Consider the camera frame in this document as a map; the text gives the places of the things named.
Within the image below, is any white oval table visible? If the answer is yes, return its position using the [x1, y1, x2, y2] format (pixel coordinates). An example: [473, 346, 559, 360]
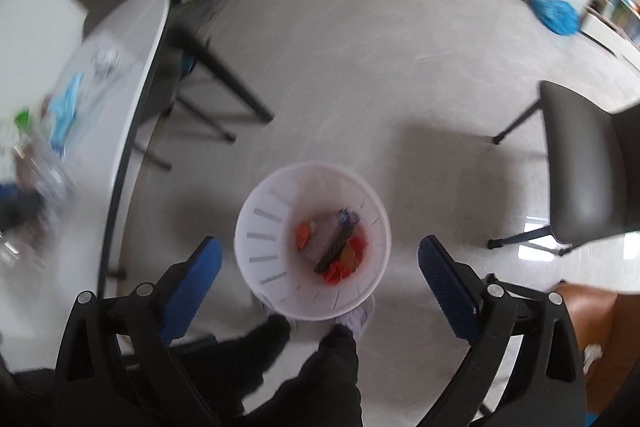
[50, 0, 275, 293]

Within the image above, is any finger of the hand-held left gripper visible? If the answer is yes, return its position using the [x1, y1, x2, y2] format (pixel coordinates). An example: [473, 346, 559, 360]
[0, 181, 47, 233]

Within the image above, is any white plastic waste bin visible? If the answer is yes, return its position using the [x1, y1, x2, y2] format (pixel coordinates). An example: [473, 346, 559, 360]
[234, 160, 392, 320]

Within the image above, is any person's right leg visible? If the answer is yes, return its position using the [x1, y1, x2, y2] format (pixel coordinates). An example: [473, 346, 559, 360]
[240, 324, 363, 427]

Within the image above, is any red paper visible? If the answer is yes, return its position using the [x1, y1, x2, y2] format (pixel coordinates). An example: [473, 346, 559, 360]
[322, 237, 369, 284]

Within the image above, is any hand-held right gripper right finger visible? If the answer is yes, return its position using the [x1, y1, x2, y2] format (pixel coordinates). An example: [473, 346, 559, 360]
[415, 235, 589, 427]

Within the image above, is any brown cardboard piece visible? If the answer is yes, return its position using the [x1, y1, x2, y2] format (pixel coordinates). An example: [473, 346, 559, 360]
[306, 213, 346, 258]

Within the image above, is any brown stool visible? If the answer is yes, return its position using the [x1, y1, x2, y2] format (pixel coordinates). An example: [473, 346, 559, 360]
[550, 279, 626, 358]

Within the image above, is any person's leg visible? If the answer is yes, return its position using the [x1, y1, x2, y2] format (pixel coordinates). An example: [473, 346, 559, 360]
[200, 314, 293, 408]
[240, 324, 363, 427]

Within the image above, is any blue face mask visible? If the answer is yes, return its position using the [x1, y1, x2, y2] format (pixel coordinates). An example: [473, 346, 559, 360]
[47, 72, 86, 148]

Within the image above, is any person's left leg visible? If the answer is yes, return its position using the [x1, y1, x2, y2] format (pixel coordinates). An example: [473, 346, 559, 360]
[200, 314, 293, 408]

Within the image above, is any large crumpled white paper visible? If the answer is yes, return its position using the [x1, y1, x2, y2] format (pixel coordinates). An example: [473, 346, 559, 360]
[92, 49, 121, 80]

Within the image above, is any purple patterned slipper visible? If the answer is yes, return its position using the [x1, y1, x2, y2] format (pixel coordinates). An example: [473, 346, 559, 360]
[332, 294, 377, 343]

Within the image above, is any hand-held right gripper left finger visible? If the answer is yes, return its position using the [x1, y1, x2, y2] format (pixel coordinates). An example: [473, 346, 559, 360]
[52, 235, 224, 427]

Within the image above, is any blue mop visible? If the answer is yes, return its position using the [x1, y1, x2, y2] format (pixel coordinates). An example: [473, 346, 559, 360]
[500, 0, 640, 72]

